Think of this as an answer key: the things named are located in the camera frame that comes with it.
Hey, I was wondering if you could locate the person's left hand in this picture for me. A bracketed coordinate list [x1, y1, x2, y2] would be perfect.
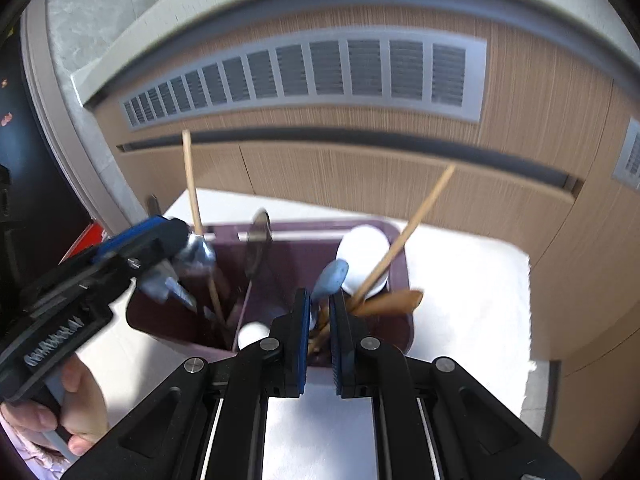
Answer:
[0, 355, 108, 456]

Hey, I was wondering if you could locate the small white round spoon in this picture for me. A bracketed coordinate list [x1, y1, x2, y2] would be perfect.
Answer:
[237, 321, 272, 351]

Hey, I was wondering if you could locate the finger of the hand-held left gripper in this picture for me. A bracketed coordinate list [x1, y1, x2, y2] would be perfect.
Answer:
[125, 220, 190, 281]
[92, 216, 173, 266]

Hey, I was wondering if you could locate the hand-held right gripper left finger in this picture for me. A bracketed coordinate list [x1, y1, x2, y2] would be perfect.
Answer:
[62, 289, 312, 480]

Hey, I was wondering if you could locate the wooden chopstick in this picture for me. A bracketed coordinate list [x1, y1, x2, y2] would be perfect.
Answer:
[181, 129, 236, 341]
[350, 164, 457, 311]

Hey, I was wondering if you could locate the wooden spoon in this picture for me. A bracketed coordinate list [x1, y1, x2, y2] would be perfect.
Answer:
[307, 287, 426, 361]

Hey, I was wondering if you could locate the white plastic spoon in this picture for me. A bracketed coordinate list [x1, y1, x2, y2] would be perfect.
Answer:
[335, 225, 391, 301]

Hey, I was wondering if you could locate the purple plastic utensil holder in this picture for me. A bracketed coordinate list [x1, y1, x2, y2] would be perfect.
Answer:
[125, 220, 416, 368]

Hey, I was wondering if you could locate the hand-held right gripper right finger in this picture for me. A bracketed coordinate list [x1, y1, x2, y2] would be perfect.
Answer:
[330, 290, 581, 480]

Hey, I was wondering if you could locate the long grey vent grille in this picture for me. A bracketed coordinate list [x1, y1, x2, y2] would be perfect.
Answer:
[121, 37, 488, 133]

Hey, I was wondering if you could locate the short grey vent grille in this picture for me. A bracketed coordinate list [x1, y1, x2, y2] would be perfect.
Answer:
[611, 119, 640, 183]

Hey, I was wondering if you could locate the wooden counter cabinet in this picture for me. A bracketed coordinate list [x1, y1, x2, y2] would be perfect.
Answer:
[92, 5, 640, 461]

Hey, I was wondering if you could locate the steel spoon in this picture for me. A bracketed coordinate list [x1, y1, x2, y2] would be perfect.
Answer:
[140, 232, 218, 313]

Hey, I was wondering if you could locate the blue-grey plastic spoon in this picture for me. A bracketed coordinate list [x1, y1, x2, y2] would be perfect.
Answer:
[310, 259, 350, 331]

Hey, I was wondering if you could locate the red floor mat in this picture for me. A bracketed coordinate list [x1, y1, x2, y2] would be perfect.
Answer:
[60, 220, 108, 261]

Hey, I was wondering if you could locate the white table cloth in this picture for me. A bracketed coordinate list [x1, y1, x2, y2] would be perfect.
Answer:
[65, 187, 533, 480]

